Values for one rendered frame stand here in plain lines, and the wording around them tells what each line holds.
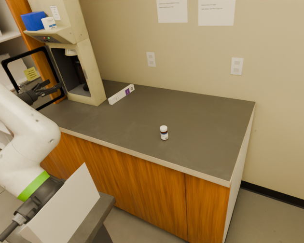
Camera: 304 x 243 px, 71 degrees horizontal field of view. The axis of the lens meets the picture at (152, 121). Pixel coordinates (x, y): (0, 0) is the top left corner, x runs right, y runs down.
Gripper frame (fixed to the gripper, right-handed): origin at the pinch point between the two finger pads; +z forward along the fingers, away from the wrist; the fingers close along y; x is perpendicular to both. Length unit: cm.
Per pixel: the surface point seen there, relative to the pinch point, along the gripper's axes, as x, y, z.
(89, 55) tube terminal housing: -10.7, -14.2, 23.2
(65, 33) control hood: -28.9, -14.2, 10.8
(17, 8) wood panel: -43.0, 22.8, 10.5
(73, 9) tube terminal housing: -39.3, -14.2, 21.5
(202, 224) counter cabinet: 77, -105, -11
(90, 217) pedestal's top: 26, -72, -54
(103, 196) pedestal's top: 26, -70, -44
